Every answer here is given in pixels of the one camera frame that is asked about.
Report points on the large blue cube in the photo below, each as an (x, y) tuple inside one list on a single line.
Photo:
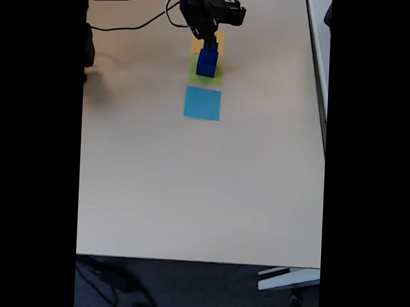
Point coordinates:
[(205, 70)]

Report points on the orange paper square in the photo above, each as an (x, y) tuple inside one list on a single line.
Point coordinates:
[(196, 46)]

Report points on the green paper square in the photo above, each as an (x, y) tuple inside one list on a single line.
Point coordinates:
[(193, 73)]

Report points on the small blue cube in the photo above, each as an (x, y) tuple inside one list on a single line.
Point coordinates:
[(211, 48)]

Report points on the medium blue cube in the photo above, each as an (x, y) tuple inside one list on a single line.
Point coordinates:
[(209, 56)]

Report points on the dark blue object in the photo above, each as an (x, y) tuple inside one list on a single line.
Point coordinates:
[(328, 14)]

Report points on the light blue paper square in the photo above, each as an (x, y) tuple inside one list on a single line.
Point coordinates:
[(202, 104)]

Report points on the white neighbouring table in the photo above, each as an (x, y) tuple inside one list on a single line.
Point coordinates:
[(318, 63)]

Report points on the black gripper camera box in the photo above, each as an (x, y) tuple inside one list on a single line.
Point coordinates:
[(228, 11)]

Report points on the white table foot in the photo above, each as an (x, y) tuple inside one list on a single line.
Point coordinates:
[(288, 279)]

